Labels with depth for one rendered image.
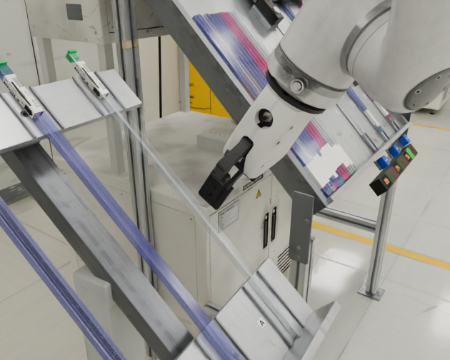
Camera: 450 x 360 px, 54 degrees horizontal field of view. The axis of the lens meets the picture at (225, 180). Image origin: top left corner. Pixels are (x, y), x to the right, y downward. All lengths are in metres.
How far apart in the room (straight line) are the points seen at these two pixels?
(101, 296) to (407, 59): 0.44
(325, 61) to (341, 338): 1.37
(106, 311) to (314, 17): 0.42
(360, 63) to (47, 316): 1.63
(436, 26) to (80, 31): 1.07
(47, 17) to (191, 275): 0.84
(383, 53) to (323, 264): 1.73
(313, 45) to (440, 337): 1.51
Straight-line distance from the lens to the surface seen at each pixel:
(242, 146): 0.46
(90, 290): 0.60
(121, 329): 0.64
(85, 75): 0.66
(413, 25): 0.34
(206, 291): 1.29
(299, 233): 0.96
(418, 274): 2.11
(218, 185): 0.50
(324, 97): 0.44
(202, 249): 1.22
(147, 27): 1.35
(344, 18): 0.41
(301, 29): 0.43
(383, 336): 1.75
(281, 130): 0.45
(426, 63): 0.36
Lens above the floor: 1.16
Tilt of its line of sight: 25 degrees down
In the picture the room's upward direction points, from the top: straight up
